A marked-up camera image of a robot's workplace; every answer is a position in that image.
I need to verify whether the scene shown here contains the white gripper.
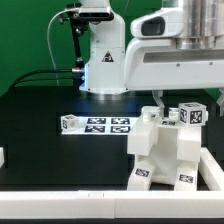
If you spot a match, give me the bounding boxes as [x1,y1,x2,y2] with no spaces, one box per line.
[124,37,224,116]

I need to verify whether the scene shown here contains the white chair back frame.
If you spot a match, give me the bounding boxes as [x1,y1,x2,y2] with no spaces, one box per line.
[127,102,207,162]

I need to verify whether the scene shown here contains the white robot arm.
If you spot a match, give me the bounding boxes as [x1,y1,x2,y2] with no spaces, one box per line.
[81,0,224,115]

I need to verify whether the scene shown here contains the white front fence bar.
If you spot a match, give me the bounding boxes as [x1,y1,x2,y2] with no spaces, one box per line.
[0,191,224,219]

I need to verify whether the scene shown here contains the white left fence piece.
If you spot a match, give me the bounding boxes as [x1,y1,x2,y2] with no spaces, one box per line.
[0,147,4,168]

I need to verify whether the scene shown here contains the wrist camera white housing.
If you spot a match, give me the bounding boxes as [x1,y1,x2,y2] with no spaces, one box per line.
[130,7,184,39]

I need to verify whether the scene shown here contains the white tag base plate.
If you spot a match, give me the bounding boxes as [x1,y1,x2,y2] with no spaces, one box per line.
[61,116,137,135]

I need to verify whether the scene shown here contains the black camera stand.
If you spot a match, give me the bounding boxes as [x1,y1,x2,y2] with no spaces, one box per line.
[59,3,87,73]

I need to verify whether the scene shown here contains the grey cable loop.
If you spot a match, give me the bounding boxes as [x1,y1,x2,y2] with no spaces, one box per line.
[46,8,78,87]

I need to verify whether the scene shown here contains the black cables on table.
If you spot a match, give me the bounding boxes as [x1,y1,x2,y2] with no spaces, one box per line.
[11,68,84,89]

